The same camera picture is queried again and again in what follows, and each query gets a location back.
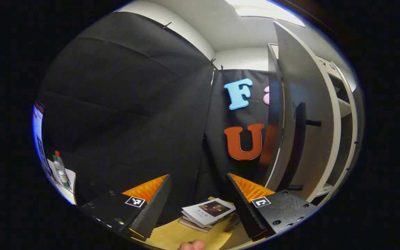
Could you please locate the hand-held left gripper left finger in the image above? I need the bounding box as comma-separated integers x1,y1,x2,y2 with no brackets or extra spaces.
80,174,172,240

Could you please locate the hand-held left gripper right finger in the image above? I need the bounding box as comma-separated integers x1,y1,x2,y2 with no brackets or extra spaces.
225,173,322,243

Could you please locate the grey cabinet with shelves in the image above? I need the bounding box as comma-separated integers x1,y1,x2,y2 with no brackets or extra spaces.
259,42,359,206

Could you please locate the grey cabinet door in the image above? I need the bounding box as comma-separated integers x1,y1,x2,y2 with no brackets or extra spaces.
273,22,342,202

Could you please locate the green bottle with red cap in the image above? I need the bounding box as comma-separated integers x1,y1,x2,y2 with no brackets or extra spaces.
52,150,72,190

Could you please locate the white book with portrait cover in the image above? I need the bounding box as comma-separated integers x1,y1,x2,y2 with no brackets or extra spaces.
181,198,236,228

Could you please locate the thin book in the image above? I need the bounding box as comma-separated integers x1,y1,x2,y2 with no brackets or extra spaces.
178,217,215,233

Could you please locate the white side table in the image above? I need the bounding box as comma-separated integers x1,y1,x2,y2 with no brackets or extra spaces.
47,160,77,205

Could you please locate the black backdrop cloth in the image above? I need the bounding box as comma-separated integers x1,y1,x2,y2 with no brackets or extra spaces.
35,12,273,223

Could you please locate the ceiling light panel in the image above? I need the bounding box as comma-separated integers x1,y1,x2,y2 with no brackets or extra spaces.
226,0,306,27

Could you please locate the grey drawer with black handle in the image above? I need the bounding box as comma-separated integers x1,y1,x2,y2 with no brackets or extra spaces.
314,55,343,75

